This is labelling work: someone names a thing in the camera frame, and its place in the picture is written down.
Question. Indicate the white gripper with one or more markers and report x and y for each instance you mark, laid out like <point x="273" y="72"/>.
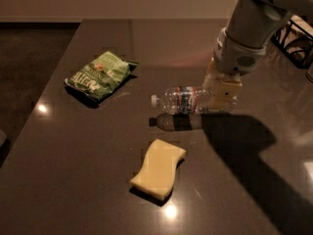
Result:
<point x="235" y="58"/>

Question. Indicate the clear plastic water bottle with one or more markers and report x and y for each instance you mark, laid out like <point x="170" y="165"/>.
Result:
<point x="190" y="100"/>

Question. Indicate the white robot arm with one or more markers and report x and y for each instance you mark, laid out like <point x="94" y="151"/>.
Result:
<point x="242" y="43"/>

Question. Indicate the yellow sponge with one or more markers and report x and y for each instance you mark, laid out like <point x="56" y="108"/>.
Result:
<point x="157" y="174"/>

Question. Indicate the green chip bag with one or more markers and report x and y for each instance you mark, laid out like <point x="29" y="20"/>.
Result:
<point x="101" y="77"/>

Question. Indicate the black wire basket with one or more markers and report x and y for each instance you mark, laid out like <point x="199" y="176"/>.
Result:
<point x="295" y="40"/>

